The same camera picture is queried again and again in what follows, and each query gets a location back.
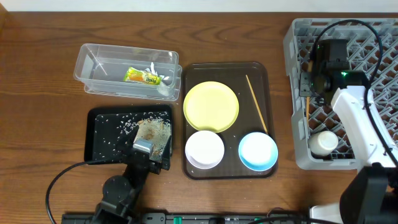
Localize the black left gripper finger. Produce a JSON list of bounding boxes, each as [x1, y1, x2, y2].
[[162, 136, 172, 170], [115, 126, 139, 156]]

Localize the rice and food scraps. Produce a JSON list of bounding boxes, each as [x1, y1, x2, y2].
[[93, 111, 172, 161]]

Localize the wooden chopstick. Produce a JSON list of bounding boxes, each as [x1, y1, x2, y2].
[[306, 60, 313, 124], [245, 75, 268, 134]]

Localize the white bowl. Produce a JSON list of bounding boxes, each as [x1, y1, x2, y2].
[[185, 131, 224, 169]]

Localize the white paper cup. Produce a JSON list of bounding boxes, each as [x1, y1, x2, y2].
[[308, 131, 338, 156]]

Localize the white tissue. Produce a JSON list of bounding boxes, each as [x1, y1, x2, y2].
[[146, 61, 171, 96]]

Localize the green orange snack wrapper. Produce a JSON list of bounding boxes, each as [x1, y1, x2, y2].
[[123, 67, 162, 85]]

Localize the blue bowl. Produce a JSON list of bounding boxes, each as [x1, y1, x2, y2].
[[238, 132, 279, 172]]

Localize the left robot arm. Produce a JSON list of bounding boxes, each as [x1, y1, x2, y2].
[[90, 126, 172, 224]]

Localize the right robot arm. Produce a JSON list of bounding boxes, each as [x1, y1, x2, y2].
[[309, 39, 397, 223]]

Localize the grey dishwasher rack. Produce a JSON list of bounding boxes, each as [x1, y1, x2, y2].
[[283, 18, 397, 170]]

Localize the black plastic bin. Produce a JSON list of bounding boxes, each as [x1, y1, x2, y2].
[[84, 105, 173, 170]]

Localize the dark brown serving tray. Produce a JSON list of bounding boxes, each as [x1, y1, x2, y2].
[[182, 62, 278, 180]]

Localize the yellow round plate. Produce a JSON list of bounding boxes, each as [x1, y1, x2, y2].
[[183, 82, 239, 133]]

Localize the clear plastic bin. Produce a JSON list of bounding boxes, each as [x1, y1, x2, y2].
[[73, 44, 182, 101]]

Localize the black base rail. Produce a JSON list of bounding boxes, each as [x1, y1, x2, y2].
[[61, 213, 307, 224]]

